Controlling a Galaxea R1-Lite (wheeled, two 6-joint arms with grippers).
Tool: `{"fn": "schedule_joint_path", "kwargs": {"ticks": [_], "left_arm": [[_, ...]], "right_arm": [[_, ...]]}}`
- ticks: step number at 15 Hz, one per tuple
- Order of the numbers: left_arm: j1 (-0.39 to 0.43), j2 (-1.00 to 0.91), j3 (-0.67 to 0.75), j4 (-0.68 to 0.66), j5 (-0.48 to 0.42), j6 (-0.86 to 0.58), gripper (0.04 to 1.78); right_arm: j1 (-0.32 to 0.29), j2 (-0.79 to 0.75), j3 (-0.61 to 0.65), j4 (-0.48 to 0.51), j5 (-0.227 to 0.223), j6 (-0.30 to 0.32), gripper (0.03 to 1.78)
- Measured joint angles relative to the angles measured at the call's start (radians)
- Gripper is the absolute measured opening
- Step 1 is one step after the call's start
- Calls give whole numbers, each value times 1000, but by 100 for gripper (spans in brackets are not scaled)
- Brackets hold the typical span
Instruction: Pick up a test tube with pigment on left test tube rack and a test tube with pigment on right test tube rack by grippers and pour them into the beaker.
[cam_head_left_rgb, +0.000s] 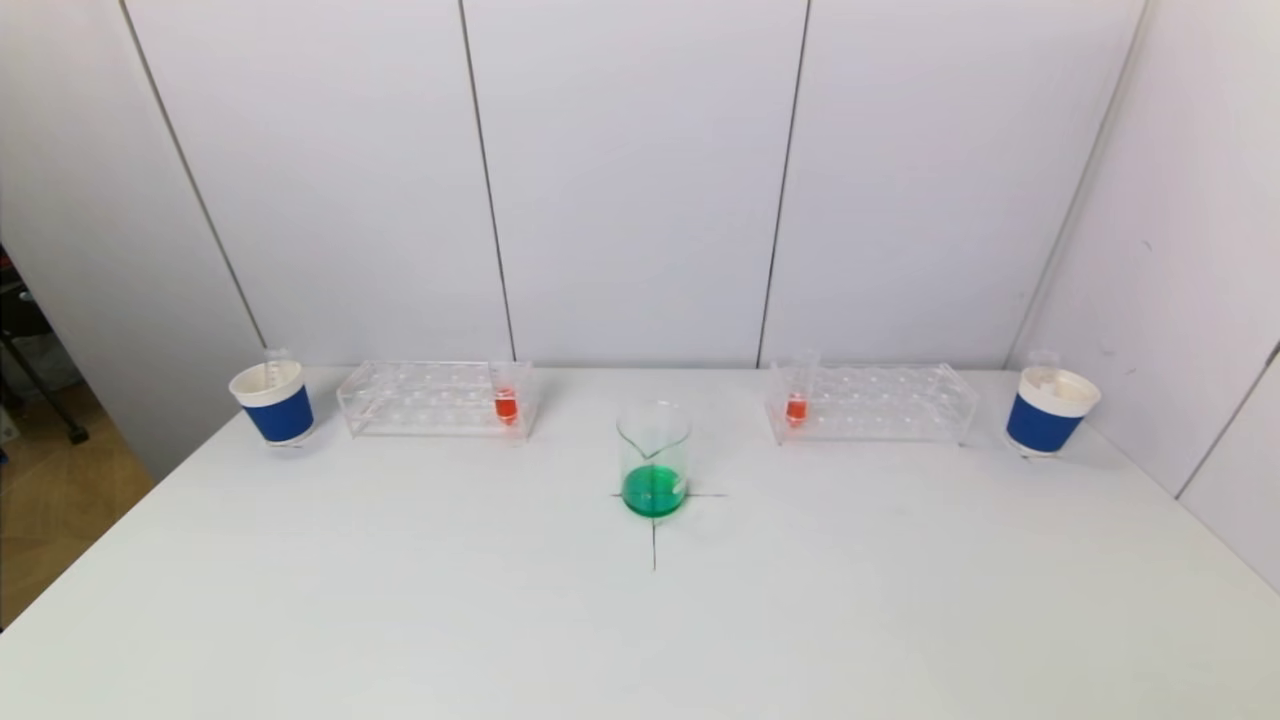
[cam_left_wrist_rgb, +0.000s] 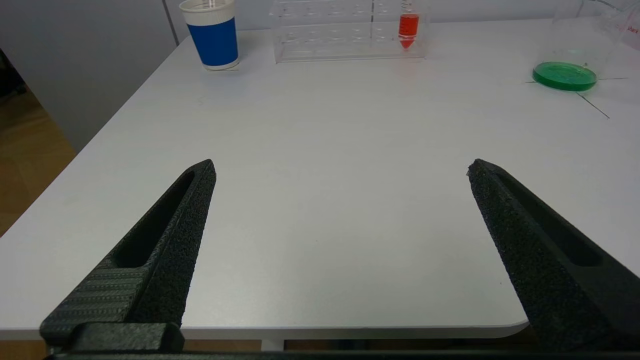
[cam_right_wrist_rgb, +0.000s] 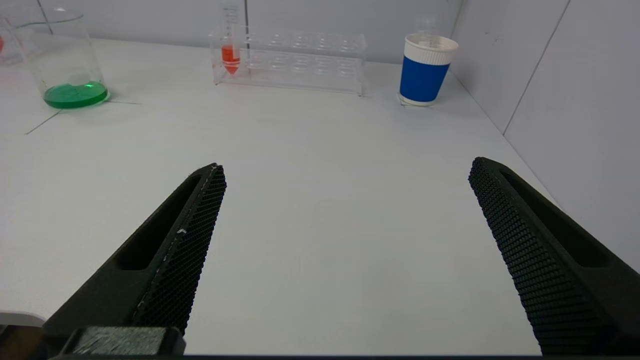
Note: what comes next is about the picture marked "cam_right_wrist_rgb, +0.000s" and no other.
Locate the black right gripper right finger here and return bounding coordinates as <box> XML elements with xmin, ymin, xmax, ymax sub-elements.
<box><xmin>468</xmin><ymin>157</ymin><xmax>640</xmax><ymax>357</ymax></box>

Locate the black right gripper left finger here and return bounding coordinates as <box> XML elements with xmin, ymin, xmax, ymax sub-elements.
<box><xmin>41</xmin><ymin>163</ymin><xmax>227</xmax><ymax>358</ymax></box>

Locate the blue and white paper cup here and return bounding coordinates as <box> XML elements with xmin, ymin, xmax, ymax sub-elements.
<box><xmin>398</xmin><ymin>33</ymin><xmax>460</xmax><ymax>107</ymax></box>

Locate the clear glass beaker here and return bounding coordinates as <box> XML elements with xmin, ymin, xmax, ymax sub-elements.
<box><xmin>7</xmin><ymin>7</ymin><xmax>110</xmax><ymax>110</ymax></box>

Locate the clear acrylic test tube rack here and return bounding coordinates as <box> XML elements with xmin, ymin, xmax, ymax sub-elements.
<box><xmin>208</xmin><ymin>24</ymin><xmax>369</xmax><ymax>97</ymax></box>
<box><xmin>0</xmin><ymin>16</ymin><xmax>25</xmax><ymax>67</ymax></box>

